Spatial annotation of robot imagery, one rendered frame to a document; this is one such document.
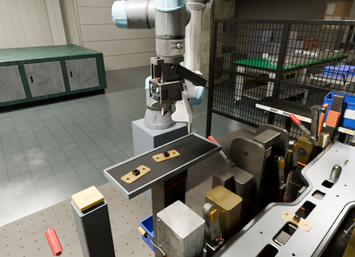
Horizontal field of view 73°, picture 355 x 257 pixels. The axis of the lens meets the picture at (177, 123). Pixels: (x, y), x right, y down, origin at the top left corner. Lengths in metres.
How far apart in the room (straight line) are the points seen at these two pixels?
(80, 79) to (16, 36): 2.54
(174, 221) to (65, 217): 0.78
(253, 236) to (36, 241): 0.89
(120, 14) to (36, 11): 6.75
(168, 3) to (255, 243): 0.66
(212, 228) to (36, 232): 0.84
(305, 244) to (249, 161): 0.28
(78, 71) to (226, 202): 4.82
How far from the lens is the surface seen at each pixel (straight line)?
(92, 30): 7.76
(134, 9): 0.74
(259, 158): 0.84
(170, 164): 0.74
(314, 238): 0.84
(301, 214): 1.06
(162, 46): 0.62
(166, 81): 0.64
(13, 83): 5.16
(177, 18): 0.61
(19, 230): 1.36
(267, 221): 0.83
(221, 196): 0.76
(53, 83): 5.25
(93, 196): 0.66
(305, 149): 1.25
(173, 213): 0.65
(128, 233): 1.18
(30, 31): 7.44
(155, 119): 1.09
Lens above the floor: 1.57
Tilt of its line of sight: 24 degrees down
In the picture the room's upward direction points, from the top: straight up
